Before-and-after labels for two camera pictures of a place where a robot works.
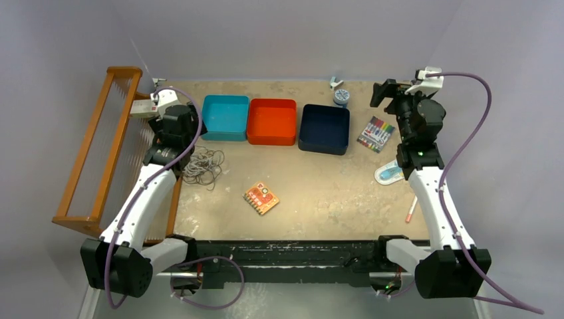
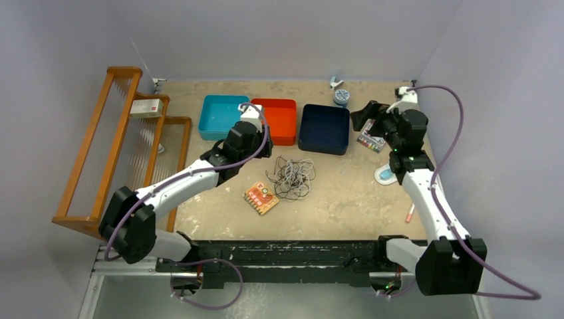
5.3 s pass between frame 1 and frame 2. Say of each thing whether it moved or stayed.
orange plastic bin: stayed
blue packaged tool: stayed
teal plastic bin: stayed
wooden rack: stayed
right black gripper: moved
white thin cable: moved
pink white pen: stayed
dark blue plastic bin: stayed
